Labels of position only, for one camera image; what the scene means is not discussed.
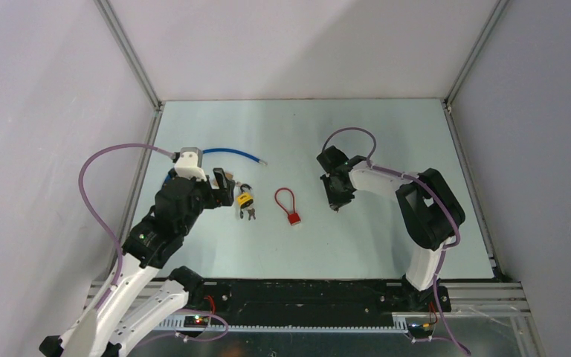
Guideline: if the aluminium frame post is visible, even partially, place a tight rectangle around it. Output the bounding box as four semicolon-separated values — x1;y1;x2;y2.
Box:
441;0;512;281
93;0;164;277

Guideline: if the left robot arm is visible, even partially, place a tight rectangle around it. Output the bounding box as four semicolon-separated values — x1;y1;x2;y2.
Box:
39;168;236;356

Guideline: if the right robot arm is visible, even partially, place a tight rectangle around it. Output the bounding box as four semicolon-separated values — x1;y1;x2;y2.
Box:
317;146;466;311

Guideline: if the yellow black padlock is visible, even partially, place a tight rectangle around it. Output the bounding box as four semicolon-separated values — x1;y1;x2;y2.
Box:
236;184;254;210

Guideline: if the silver key pair front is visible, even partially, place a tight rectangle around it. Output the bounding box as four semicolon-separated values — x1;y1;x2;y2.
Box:
239;208;256;221

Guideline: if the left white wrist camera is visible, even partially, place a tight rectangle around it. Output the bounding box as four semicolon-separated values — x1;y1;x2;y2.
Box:
173;147;207;181

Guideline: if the brass padlock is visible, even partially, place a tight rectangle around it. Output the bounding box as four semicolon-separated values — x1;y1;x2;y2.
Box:
211;171;236;189

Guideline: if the right aluminium frame post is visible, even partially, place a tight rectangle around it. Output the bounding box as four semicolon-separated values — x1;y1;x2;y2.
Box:
441;0;512;281

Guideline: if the red cable padlock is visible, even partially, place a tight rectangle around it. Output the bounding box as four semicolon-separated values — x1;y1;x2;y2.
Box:
274;187;302;226

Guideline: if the purple cable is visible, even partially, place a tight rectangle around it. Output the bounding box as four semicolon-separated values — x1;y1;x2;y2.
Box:
320;126;471;357
78;143;230;357

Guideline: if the left aluminium frame post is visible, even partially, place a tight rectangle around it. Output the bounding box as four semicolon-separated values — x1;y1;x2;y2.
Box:
93;0;164;277

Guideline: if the blue cable lock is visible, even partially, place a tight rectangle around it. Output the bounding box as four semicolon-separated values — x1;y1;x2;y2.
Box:
164;147;268;183

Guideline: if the white cable duct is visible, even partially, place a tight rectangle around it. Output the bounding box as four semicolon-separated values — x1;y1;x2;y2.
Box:
153;315;408;334

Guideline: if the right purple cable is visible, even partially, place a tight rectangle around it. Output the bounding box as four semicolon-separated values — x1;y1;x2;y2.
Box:
320;126;471;357

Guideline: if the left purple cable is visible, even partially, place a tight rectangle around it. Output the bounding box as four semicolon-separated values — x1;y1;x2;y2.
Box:
78;143;230;357

